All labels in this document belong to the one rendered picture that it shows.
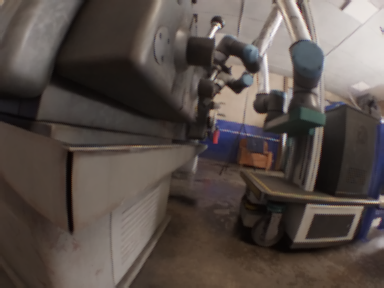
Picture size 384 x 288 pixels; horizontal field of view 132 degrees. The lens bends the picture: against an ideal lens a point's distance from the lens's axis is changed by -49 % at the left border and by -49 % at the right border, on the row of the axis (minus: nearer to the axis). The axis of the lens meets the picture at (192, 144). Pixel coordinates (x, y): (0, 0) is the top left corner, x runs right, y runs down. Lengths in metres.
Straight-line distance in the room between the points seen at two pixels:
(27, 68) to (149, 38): 0.16
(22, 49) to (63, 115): 0.15
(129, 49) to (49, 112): 0.17
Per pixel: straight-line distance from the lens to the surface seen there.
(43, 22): 0.26
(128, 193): 0.19
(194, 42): 0.31
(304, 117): 0.81
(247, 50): 0.85
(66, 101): 0.33
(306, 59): 0.75
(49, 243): 0.28
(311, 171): 1.02
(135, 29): 0.21
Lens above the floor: 0.48
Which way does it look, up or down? 1 degrees down
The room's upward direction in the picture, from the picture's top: 10 degrees clockwise
